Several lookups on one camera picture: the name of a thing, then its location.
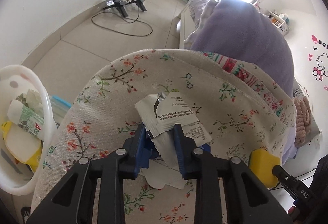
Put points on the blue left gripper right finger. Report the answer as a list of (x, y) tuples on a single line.
[(183, 152)]

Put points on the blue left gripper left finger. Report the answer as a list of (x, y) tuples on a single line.
[(144, 149)]

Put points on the torn blue cardboard box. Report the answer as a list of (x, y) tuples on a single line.
[(169, 175)]

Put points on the silver foil wrapper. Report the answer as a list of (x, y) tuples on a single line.
[(160, 113)]

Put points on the yellow snack wrapper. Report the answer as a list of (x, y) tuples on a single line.
[(261, 163)]

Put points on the white yogurt bottle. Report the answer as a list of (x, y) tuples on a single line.
[(26, 119)]

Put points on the cream paper cup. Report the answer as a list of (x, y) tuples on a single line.
[(21, 144)]

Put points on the white paper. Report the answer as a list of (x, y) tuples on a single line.
[(30, 99)]

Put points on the white patterned trash bin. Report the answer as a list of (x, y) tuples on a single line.
[(22, 154)]

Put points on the floral beige bed cover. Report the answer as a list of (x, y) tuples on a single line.
[(229, 104)]

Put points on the blue flat package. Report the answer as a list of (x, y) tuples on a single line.
[(60, 108)]

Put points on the purple blanket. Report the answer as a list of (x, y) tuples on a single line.
[(235, 29)]

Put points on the black device stand left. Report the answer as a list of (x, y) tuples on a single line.
[(118, 5)]

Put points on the black device stand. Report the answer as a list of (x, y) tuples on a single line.
[(139, 3), (118, 5)]

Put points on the black device stand right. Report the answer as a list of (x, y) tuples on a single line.
[(139, 3)]

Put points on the white bookshelf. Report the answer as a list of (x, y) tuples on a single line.
[(278, 23)]

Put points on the white bed frame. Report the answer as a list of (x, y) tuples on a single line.
[(185, 26)]

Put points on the hello kitty wall sticker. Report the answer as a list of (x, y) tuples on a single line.
[(318, 59)]

